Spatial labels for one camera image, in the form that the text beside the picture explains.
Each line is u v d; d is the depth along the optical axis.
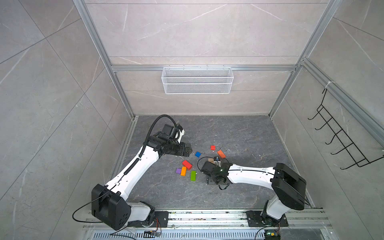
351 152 0.62
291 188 0.42
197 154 0.98
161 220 0.73
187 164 0.91
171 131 0.61
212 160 0.82
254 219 0.73
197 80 1.00
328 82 0.70
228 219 0.75
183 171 0.89
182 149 0.69
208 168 0.66
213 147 1.01
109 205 0.38
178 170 0.90
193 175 0.88
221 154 0.97
